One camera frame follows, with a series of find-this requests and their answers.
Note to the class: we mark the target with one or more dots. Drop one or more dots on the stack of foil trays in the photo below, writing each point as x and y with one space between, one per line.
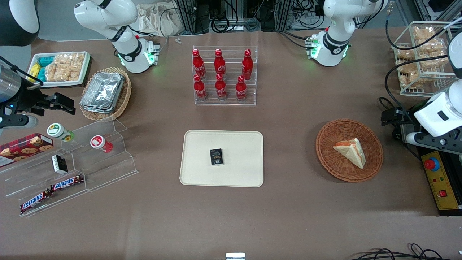
103 92

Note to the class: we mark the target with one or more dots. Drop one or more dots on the red lid strawberry cup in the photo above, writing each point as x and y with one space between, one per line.
98 142

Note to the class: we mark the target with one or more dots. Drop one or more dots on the red tartan cookie box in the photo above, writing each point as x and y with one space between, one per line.
25 148

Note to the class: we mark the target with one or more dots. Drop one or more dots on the light oval wicker basket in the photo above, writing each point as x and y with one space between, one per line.
122 101

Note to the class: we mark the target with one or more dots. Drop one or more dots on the beige plastic serving tray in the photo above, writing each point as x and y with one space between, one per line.
238 169

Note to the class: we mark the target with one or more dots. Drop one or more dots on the red Coca-Cola bottle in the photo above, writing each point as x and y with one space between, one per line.
198 65
219 65
241 90
199 90
247 65
220 88

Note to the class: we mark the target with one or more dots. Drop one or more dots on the clear bag of crackers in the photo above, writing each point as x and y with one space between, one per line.
407 55
424 35
409 77
435 48

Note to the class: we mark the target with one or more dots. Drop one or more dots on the small black chocolate box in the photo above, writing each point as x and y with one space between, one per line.
216 157

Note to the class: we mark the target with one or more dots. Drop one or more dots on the green lid sunflower cup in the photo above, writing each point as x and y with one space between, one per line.
57 131

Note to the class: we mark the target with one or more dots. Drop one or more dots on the yellow emergency stop box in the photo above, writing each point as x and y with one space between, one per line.
442 180

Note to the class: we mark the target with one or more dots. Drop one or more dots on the small white grey device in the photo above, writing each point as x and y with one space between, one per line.
235 256

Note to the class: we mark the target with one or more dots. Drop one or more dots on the rice cracker pack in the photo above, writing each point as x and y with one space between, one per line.
70 59
61 74

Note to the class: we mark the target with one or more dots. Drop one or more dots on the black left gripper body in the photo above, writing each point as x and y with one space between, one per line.
407 116

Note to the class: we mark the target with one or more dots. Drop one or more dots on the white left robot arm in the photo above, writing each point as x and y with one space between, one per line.
332 45

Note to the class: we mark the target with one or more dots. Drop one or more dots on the white rectangular snack tray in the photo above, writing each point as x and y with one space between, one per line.
85 72

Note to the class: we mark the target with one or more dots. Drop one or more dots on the clear acrylic stepped shelf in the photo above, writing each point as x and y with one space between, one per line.
104 169

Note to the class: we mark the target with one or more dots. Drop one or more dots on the brown round wicker basket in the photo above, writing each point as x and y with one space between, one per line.
328 159

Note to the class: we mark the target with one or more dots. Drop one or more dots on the clear acrylic bottle rack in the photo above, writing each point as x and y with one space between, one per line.
231 97

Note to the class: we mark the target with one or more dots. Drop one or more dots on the wrapped triangle sandwich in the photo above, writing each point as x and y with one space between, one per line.
352 153

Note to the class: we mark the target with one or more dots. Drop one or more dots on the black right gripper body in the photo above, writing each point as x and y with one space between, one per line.
29 99

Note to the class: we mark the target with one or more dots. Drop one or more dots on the Snickers chocolate bar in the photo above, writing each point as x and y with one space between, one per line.
35 201
66 183

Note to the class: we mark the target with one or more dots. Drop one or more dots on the yellow snack packet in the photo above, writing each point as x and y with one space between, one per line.
34 69

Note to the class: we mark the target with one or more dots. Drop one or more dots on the white cloth bag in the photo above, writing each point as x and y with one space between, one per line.
157 18

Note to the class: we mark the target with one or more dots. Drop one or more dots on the small black white box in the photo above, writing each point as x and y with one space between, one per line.
59 164

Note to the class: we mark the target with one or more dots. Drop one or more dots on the teal snack packet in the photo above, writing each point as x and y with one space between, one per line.
41 74
46 60

